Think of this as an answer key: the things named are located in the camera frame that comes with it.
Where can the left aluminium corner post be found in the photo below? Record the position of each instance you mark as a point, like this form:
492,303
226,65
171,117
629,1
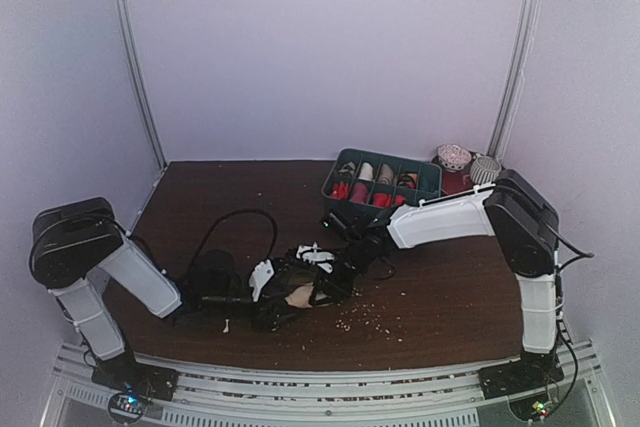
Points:
138,84

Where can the right aluminium corner post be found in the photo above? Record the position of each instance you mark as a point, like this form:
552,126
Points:
524,39

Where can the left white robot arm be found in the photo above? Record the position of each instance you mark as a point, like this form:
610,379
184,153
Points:
73,244

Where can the cream rolled sock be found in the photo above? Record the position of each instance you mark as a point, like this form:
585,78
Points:
366,172

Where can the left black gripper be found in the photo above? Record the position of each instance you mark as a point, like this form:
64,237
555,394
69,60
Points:
266,319

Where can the red socks in box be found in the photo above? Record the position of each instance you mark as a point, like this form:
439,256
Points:
381,196

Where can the aluminium corner post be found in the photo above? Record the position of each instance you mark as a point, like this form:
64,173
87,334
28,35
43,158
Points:
138,84
524,39

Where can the pink patterned bowl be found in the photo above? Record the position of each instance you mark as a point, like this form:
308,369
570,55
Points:
453,157

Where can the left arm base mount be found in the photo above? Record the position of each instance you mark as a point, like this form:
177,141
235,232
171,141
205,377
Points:
147,381

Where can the green divided storage box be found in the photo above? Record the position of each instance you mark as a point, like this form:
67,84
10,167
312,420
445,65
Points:
373,181

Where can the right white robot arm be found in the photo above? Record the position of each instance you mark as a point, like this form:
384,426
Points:
509,209

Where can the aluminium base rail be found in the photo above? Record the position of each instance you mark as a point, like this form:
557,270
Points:
209,395

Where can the red round plate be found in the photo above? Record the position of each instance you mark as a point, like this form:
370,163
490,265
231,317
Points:
456,182

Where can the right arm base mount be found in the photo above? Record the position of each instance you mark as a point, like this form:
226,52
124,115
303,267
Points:
516,377

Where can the maroon rolled sock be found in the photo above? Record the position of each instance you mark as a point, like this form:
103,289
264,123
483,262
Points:
359,193

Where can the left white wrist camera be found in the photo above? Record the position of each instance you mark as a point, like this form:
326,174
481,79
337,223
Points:
259,278

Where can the beige striped sock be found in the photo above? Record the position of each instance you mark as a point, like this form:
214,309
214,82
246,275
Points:
301,289

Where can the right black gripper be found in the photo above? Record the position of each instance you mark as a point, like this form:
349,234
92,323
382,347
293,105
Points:
335,272

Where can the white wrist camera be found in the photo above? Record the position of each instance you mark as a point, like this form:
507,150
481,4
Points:
321,258
259,278

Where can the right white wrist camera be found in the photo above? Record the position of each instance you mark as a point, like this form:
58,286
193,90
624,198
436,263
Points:
321,258

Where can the white striped cup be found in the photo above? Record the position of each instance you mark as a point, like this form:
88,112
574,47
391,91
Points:
484,169

